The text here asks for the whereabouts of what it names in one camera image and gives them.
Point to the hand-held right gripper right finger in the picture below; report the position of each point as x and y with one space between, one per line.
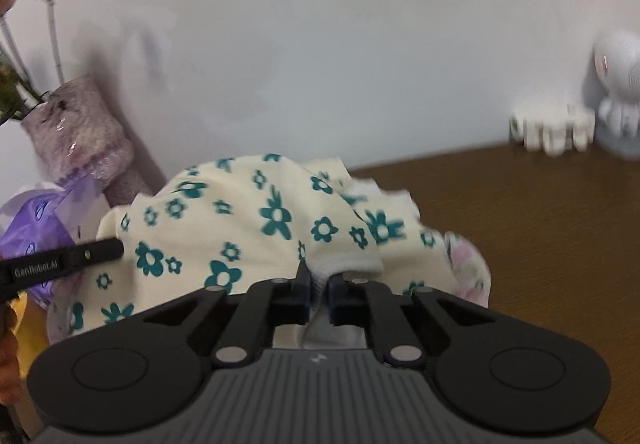
335 300

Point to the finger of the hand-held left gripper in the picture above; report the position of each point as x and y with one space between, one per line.
100 251

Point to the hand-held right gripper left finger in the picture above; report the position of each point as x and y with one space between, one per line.
302 296

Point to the cream shirt with teal flowers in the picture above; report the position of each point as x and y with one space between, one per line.
240 224

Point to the person's left hand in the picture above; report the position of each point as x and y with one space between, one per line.
6 366

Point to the opened purple tissue pack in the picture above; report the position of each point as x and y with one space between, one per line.
35 224

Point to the yellow mug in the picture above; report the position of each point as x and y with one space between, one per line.
32 334

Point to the purple textured vase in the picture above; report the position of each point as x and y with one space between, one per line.
80 134

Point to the pink floral garment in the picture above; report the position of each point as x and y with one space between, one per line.
470 269

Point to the white astronaut figurine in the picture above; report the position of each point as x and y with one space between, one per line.
620 69

